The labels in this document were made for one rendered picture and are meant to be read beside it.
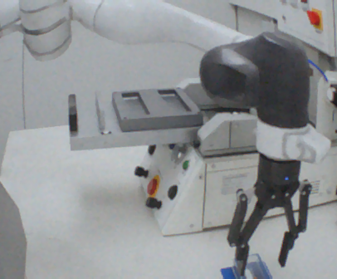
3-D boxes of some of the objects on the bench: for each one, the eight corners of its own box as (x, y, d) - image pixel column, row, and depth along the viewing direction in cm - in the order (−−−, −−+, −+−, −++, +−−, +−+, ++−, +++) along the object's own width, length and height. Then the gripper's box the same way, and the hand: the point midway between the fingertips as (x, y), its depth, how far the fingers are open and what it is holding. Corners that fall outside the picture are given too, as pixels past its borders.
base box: (307, 154, 148) (311, 102, 142) (354, 204, 114) (365, 147, 108) (137, 173, 138) (135, 110, 132) (166, 245, 104) (165, 173, 98)
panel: (138, 174, 136) (168, 109, 131) (160, 231, 109) (199, 157, 104) (130, 172, 136) (160, 106, 131) (152, 229, 108) (190, 154, 103)
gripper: (322, 139, 78) (302, 247, 86) (212, 147, 75) (203, 267, 84) (338, 156, 71) (312, 266, 79) (224, 168, 68) (211, 288, 77)
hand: (264, 257), depth 81 cm, fingers open, 8 cm apart
